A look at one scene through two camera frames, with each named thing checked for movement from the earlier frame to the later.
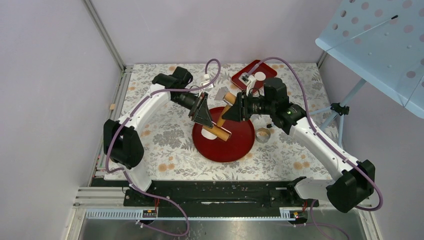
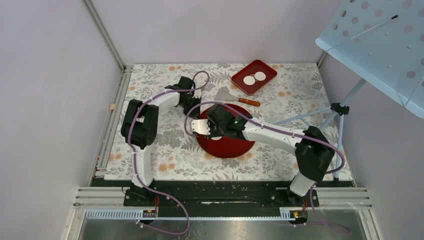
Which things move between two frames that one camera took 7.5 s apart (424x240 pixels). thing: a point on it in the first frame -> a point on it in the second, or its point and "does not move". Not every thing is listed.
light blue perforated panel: x=383 y=41 does not move
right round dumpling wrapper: x=260 y=76 does not move
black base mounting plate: x=220 y=195 does not move
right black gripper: x=240 y=111 -> x=212 y=134
